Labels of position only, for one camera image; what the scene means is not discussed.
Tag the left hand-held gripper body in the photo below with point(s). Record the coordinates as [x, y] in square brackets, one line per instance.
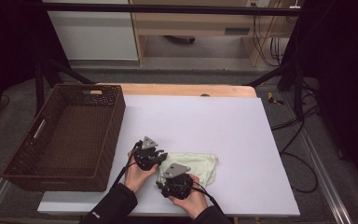
[146, 157]

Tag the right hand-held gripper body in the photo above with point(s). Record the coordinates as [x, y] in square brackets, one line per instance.
[177, 186]

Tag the light green garment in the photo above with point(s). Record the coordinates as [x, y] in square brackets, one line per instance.
[200, 165]

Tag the brown woven basket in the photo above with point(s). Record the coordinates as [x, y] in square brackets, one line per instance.
[71, 133]

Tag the person's left hand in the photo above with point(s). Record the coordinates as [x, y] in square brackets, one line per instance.
[138, 177]

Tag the person's right hand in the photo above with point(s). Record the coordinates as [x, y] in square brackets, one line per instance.
[192, 202]

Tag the white board sheet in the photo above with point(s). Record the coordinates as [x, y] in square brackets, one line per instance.
[214, 124]

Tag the wooden table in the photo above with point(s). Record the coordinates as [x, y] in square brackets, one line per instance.
[174, 90]

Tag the yellow and black tape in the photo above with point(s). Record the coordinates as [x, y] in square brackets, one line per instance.
[272, 99]

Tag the black metal stand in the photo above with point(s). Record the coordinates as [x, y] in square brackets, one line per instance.
[39, 87]
[297, 90]

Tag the light wooden desk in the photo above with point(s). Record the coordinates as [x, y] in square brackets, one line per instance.
[192, 23]

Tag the white cabinet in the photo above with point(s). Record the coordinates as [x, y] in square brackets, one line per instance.
[93, 34]

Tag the black horizontal metal bar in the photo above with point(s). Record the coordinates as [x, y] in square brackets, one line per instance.
[167, 8]

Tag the dark curtain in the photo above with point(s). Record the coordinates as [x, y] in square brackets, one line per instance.
[9, 46]
[345, 77]

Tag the white plug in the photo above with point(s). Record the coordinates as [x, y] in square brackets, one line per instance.
[295, 6]

